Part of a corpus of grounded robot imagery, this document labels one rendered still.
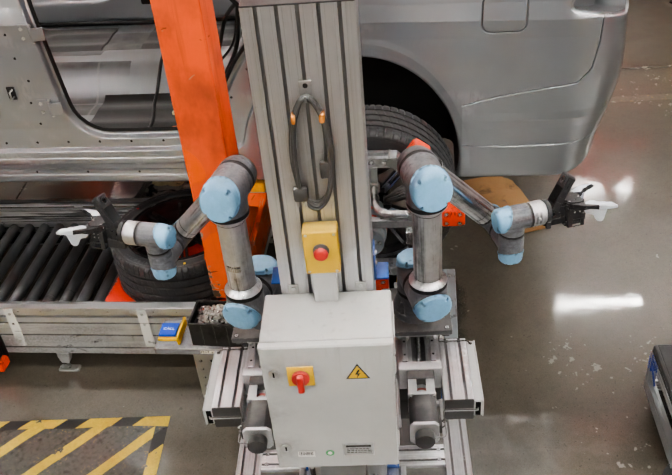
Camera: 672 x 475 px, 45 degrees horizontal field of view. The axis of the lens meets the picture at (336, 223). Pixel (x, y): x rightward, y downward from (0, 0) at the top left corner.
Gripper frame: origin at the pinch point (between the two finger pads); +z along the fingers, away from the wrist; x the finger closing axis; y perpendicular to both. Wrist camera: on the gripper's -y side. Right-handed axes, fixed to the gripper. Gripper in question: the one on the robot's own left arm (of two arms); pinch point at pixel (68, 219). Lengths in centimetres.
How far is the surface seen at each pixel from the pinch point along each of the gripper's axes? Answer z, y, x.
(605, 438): -173, 116, 70
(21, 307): 74, 78, 52
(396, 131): -87, -3, 82
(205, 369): -16, 88, 42
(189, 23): -28, -51, 44
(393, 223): -91, 20, 54
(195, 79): -26, -32, 47
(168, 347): -5, 75, 36
